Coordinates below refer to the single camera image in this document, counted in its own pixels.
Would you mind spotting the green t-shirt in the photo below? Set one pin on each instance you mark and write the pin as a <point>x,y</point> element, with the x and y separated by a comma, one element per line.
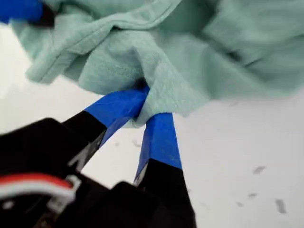
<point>166,47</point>

